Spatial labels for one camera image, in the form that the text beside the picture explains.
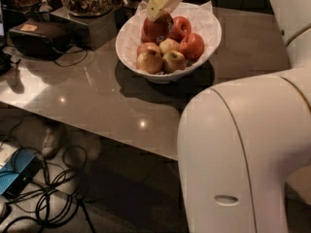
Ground large red top apple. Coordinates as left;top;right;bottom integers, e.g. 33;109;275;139
142;12;173;45

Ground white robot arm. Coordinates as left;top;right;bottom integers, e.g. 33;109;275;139
177;0;311;233

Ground red apple back right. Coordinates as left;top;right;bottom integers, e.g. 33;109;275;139
169;17;191;42

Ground red apple back left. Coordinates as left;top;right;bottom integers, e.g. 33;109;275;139
141;29;146;43

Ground yellow apple centre hidden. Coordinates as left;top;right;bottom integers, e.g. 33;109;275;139
159;38;179;55

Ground pink apple left middle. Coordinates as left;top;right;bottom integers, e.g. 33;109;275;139
136;42;160;54

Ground yellow-red apple front left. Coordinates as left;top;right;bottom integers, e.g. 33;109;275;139
136;50;163;75

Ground yellow-green apple front centre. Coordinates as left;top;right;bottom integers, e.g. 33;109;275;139
162;50;187;74

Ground white bowl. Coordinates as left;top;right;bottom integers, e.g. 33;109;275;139
115;1;223;84

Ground white paper liner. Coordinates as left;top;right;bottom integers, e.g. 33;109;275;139
119;0;219;70

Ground grey jar stand block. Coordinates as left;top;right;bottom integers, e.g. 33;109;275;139
51;7;118;50

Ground metal scoop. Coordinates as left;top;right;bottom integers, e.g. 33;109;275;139
39;0;52;13

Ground black box device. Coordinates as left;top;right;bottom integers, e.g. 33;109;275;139
9;19;72;60

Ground white shoe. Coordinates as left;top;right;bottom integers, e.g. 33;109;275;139
41;124;63;159

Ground blue box on floor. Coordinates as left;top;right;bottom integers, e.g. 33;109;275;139
0;150;42;199

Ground black cable on table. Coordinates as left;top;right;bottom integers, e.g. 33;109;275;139
52;47;89;68

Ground black floor cables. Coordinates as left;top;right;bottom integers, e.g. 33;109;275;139
0;115;98;233

